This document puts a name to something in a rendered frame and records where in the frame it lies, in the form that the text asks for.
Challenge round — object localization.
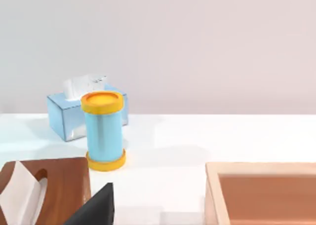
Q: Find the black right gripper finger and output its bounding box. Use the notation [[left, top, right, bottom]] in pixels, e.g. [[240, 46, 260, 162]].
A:
[[63, 182, 115, 225]]

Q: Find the brown wooden tissue box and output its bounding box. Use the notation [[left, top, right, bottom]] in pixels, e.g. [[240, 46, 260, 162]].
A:
[[0, 157, 91, 225]]

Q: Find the blue and yellow canister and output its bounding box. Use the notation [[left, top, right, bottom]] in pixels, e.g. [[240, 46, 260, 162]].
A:
[[80, 91, 127, 172]]

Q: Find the light blue tissue box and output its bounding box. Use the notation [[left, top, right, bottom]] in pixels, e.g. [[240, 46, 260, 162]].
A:
[[46, 74, 129, 143]]

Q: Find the shallow salmon-coloured box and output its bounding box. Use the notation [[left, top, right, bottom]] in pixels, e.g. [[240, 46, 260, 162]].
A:
[[204, 161, 316, 225]]

